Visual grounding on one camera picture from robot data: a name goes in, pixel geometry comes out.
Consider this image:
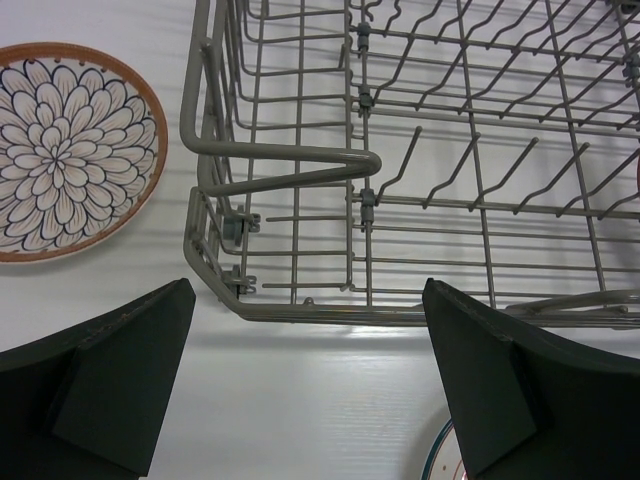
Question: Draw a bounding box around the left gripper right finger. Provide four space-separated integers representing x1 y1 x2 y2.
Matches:
422 278 639 479

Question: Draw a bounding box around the left flower pattern plate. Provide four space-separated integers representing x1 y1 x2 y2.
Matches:
1 42 169 264

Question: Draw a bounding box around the orange sunburst plate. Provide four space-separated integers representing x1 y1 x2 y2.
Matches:
420 419 468 480

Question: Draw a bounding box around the grey wire dish rack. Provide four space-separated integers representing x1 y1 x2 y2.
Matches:
180 1 639 329

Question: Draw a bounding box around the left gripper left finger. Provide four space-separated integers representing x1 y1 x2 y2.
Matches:
1 278 195 479

